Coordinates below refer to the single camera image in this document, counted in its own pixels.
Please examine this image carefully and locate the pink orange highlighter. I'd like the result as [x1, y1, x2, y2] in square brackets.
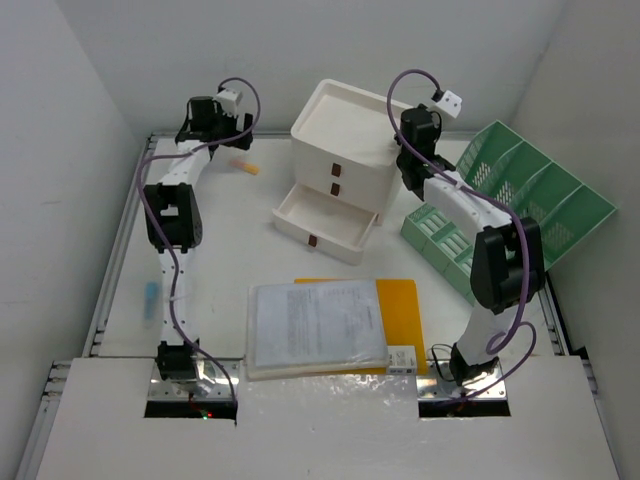
[230, 159, 260, 175]

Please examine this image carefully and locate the white three-drawer organizer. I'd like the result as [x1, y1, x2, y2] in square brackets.
[290, 79, 409, 224]

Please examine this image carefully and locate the white drawer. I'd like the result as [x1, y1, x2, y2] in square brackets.
[272, 183, 377, 265]

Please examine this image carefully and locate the small clear blue-capped bottle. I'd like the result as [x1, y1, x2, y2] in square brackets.
[143, 281, 161, 328]

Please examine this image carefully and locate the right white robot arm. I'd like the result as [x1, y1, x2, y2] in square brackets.
[394, 105, 544, 385]

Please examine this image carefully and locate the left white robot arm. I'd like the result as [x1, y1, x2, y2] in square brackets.
[137, 87, 254, 381]

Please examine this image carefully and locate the green plastic file tray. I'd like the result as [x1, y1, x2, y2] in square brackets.
[401, 121, 616, 304]

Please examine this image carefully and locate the yellow folder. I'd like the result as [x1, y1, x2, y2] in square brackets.
[287, 278, 428, 375]

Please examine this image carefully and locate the clear sleeve with papers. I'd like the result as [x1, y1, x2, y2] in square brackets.
[246, 280, 388, 380]

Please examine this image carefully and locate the small white box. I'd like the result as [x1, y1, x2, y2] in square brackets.
[386, 345, 418, 375]

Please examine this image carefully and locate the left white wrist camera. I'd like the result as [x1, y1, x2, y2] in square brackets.
[214, 88, 243, 117]

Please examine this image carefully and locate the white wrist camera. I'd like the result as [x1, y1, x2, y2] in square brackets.
[432, 89, 462, 119]
[214, 88, 243, 117]

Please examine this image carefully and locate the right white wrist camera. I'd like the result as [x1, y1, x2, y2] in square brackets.
[432, 89, 462, 119]

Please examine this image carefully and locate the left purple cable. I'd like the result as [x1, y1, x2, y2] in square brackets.
[135, 77, 264, 406]

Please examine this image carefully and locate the purple cable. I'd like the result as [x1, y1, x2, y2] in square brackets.
[387, 68, 539, 401]
[135, 77, 264, 406]

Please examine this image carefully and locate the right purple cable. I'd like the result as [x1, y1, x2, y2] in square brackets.
[387, 68, 539, 401]

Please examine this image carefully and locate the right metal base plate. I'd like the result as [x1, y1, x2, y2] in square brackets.
[415, 365, 508, 402]

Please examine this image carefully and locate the metal base plate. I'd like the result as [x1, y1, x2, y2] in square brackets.
[415, 365, 508, 402]
[147, 358, 239, 402]

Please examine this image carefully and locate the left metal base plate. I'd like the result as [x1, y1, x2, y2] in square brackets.
[147, 358, 239, 402]

